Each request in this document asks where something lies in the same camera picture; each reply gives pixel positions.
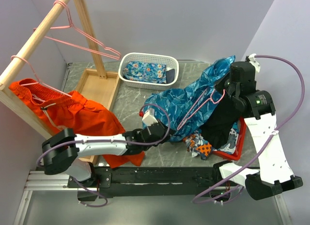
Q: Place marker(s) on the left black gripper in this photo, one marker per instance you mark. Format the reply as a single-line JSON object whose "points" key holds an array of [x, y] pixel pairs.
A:
{"points": [[170, 134]]}

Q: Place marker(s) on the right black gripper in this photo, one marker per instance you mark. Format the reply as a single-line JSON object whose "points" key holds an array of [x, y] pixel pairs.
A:
{"points": [[220, 84]]}

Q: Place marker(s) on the blue shark print shorts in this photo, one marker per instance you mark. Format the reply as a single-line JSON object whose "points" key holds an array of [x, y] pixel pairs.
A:
{"points": [[175, 103]]}

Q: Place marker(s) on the pink wire hanger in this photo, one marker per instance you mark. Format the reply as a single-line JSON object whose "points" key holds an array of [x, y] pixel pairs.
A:
{"points": [[116, 55], [192, 112], [70, 21]]}

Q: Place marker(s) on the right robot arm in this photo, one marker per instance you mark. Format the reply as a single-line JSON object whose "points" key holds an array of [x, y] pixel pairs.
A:
{"points": [[274, 175]]}

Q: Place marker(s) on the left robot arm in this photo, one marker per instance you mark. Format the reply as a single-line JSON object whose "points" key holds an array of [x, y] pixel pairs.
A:
{"points": [[62, 153]]}

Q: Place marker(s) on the orange shorts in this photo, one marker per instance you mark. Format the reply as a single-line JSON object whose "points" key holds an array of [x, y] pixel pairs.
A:
{"points": [[58, 111]]}

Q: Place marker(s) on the pink hanger holding orange shorts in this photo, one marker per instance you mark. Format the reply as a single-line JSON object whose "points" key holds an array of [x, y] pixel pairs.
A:
{"points": [[38, 80]]}

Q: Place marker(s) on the orange patterned cloth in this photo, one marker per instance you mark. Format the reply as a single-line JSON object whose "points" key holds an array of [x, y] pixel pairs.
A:
{"points": [[197, 146]]}

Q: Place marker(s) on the black garment in bin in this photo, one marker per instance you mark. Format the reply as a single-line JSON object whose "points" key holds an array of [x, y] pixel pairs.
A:
{"points": [[217, 128]]}

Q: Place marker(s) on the dark blue folded cloth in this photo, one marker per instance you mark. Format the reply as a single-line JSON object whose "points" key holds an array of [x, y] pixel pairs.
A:
{"points": [[170, 75]]}

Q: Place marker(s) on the blue floral cloth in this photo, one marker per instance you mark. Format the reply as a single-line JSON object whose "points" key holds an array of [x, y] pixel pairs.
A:
{"points": [[145, 72]]}

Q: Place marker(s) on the wooden clothes rack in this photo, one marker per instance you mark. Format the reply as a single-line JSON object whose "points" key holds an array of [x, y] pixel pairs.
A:
{"points": [[95, 84]]}

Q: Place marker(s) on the red plastic bin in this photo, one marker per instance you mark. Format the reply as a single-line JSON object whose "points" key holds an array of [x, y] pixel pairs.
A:
{"points": [[232, 150]]}

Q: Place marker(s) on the white plastic basket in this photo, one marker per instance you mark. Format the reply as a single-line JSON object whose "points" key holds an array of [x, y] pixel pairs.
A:
{"points": [[170, 62]]}

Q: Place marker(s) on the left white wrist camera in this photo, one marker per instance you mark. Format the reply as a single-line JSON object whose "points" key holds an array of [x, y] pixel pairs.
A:
{"points": [[148, 117]]}

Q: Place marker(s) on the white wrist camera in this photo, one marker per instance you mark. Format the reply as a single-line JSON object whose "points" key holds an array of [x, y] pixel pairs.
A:
{"points": [[148, 117], [252, 60]]}

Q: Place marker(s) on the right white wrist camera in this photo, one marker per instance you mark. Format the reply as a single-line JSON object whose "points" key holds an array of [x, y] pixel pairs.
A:
{"points": [[252, 60]]}

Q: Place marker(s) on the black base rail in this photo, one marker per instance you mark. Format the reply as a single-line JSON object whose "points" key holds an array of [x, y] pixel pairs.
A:
{"points": [[152, 181]]}

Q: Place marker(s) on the aluminium frame rail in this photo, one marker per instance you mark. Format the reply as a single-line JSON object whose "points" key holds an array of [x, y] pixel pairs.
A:
{"points": [[38, 181]]}

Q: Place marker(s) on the pink wire hanger top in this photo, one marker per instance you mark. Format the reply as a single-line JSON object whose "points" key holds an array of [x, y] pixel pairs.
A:
{"points": [[70, 21]]}

